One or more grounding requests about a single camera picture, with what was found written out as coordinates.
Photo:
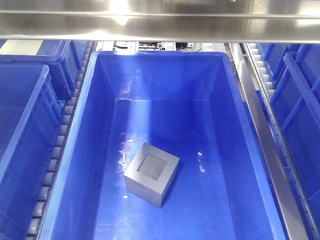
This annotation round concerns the gray square foam base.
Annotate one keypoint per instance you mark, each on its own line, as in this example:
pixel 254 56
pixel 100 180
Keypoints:
pixel 151 173

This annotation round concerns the large blue target bin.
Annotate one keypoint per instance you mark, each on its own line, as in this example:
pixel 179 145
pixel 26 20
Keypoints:
pixel 188 105

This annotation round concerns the blue bin left rear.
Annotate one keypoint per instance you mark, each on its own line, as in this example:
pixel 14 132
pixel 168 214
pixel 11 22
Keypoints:
pixel 65 59

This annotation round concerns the blue bin left front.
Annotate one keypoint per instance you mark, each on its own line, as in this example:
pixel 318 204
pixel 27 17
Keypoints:
pixel 30 120

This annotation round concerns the blue bin right side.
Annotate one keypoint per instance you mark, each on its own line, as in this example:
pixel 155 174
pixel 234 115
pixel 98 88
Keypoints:
pixel 295 73

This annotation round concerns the white roller track left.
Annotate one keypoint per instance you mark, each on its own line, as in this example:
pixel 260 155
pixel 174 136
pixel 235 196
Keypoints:
pixel 41 206

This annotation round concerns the white roller track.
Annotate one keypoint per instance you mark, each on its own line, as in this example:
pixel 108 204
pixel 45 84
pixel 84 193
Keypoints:
pixel 260 68
pixel 41 206

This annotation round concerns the steel shelf beam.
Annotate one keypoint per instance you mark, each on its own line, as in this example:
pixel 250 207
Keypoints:
pixel 238 21

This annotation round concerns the white roller track right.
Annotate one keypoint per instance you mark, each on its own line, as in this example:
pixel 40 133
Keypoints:
pixel 260 68

